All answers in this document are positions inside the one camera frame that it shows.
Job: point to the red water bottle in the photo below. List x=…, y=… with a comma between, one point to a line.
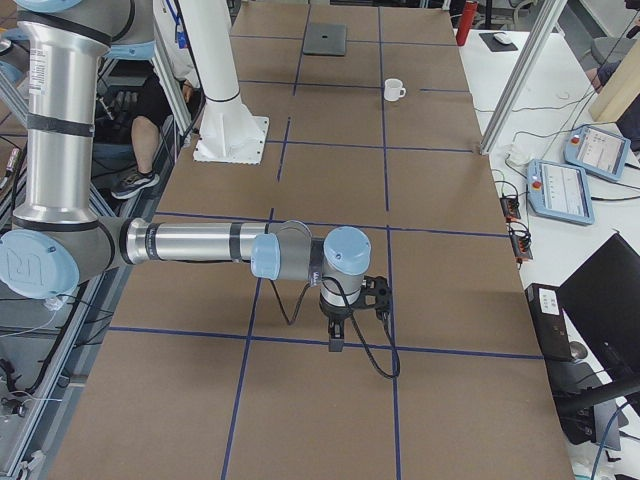
x=465, y=22

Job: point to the dark grey closed laptop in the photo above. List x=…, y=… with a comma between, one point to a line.
x=325, y=39

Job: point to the black computer box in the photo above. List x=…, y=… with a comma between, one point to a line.
x=548, y=321

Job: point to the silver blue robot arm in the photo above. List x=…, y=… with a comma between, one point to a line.
x=57, y=242

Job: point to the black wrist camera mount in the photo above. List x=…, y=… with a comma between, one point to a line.
x=376, y=294

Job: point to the seated person in white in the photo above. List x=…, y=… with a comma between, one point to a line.
x=152, y=108

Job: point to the far blue teach pendant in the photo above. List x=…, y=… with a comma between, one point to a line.
x=599, y=152

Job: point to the white computer mouse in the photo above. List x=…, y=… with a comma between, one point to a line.
x=502, y=38

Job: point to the blue teach pendant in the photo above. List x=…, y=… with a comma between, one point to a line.
x=559, y=191
x=599, y=152

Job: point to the black orange adapter lower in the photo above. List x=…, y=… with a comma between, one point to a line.
x=520, y=238

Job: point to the black mouse pad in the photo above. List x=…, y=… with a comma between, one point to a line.
x=494, y=46

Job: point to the near blue teach pendant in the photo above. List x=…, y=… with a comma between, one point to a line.
x=559, y=191

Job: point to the white power strip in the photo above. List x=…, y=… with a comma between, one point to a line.
x=516, y=158

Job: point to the white ceramic cup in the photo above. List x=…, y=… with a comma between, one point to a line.
x=394, y=90

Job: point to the black open laptop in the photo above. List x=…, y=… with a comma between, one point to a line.
x=601, y=299

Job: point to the aluminium frame post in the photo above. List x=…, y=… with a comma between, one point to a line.
x=533, y=47

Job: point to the black orange adapter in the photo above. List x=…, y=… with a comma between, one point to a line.
x=520, y=238
x=510, y=207

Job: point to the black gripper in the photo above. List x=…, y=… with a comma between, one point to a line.
x=336, y=316

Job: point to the wooden board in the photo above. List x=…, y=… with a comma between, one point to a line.
x=620, y=90

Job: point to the black orange adapter upper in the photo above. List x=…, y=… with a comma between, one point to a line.
x=510, y=207

